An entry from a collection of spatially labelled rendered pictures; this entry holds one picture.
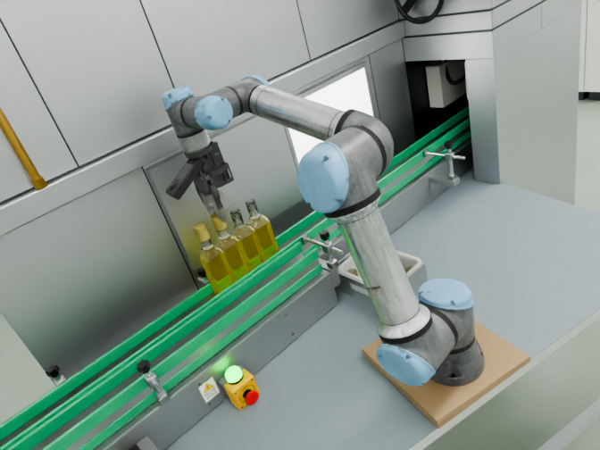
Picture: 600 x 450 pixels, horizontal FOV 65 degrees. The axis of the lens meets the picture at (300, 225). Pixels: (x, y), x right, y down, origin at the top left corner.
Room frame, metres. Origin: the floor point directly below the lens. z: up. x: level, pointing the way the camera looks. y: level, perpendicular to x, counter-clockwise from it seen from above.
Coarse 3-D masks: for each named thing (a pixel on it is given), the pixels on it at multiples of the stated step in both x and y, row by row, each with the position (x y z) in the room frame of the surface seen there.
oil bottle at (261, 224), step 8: (264, 216) 1.24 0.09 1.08; (256, 224) 1.21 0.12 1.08; (264, 224) 1.22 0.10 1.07; (256, 232) 1.21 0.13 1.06; (264, 232) 1.22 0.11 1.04; (272, 232) 1.24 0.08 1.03; (264, 240) 1.21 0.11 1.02; (272, 240) 1.23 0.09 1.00; (264, 248) 1.21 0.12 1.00; (272, 248) 1.22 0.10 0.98; (264, 256) 1.21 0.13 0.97
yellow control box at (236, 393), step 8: (240, 368) 0.94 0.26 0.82; (224, 376) 0.93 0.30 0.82; (248, 376) 0.90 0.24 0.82; (224, 384) 0.90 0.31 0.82; (240, 384) 0.88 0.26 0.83; (248, 384) 0.89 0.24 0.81; (256, 384) 0.90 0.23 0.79; (224, 392) 0.91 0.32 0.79; (232, 392) 0.86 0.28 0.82; (240, 392) 0.87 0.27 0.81; (232, 400) 0.88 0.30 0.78; (240, 400) 0.87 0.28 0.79; (240, 408) 0.86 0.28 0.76
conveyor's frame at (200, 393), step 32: (416, 192) 1.55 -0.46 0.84; (320, 256) 1.27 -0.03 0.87; (320, 288) 1.14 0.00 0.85; (288, 320) 1.06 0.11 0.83; (224, 352) 0.95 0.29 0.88; (256, 352) 0.99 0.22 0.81; (192, 384) 0.89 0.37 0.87; (160, 416) 0.83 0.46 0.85; (192, 416) 0.87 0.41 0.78; (128, 448) 0.78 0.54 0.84; (160, 448) 0.81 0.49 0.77
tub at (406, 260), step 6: (348, 258) 1.26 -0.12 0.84; (402, 258) 1.20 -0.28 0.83; (408, 258) 1.18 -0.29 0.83; (414, 258) 1.16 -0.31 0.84; (342, 264) 1.24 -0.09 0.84; (348, 264) 1.25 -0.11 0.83; (354, 264) 1.26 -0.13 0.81; (402, 264) 1.20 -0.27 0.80; (408, 264) 1.18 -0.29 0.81; (414, 264) 1.16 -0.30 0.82; (420, 264) 1.12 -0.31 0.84; (342, 270) 1.21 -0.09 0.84; (414, 270) 1.11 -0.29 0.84; (348, 276) 1.17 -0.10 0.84; (354, 276) 1.16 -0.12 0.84; (360, 276) 1.25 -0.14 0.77; (408, 276) 1.09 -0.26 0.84
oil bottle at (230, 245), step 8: (216, 240) 1.18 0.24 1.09; (224, 240) 1.16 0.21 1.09; (232, 240) 1.16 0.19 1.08; (224, 248) 1.15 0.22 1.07; (232, 248) 1.15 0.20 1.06; (240, 248) 1.17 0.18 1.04; (232, 256) 1.15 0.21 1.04; (240, 256) 1.16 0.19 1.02; (232, 264) 1.14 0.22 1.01; (240, 264) 1.16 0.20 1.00; (232, 272) 1.15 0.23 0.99; (240, 272) 1.15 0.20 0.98
